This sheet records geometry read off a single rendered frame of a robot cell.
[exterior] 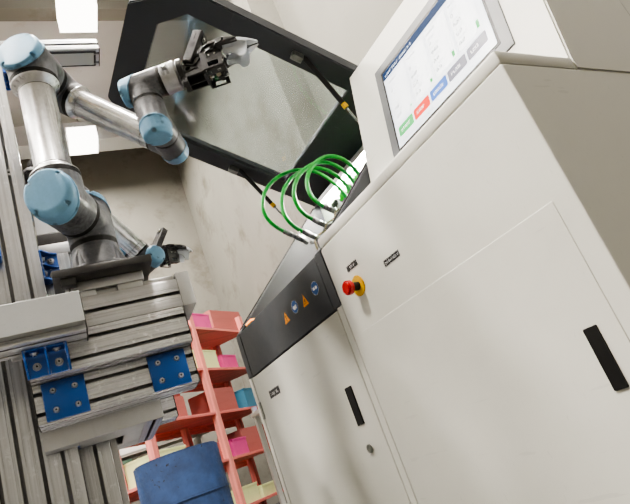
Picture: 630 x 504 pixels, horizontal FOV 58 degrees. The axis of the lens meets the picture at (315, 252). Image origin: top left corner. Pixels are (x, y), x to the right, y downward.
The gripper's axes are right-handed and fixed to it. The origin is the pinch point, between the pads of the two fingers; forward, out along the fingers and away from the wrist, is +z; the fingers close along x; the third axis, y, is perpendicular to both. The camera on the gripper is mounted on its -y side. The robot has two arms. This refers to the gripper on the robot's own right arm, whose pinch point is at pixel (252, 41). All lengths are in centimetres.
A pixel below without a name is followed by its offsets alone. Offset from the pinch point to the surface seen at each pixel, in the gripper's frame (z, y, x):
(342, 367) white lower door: -7, 75, -43
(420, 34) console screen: 43.7, 5.5, -12.1
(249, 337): -34, 44, -80
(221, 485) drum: -98, 63, -239
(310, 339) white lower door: -13, 63, -50
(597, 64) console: 61, 51, 11
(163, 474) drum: -123, 49, -220
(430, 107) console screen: 37.3, 27.1, -15.2
